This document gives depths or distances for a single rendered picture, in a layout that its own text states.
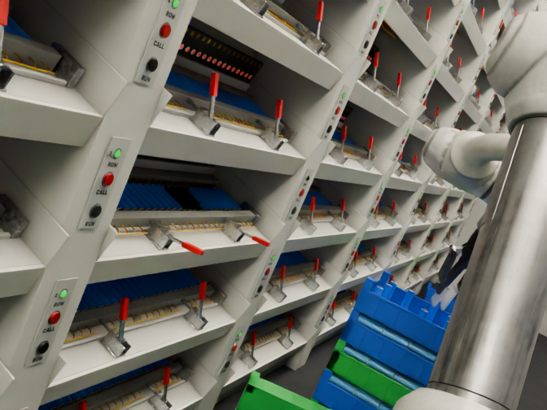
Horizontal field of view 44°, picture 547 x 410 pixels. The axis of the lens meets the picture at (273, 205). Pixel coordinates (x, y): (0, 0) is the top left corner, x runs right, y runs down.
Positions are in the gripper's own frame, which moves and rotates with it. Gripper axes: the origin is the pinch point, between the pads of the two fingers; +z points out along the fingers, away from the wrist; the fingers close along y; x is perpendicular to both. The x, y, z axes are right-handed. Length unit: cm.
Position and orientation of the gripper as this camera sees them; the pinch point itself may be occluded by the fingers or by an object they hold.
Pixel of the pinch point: (444, 295)
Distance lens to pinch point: 172.4
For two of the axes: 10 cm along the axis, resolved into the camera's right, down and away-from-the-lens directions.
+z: -4.0, 7.4, 5.4
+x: 0.6, -5.7, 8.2
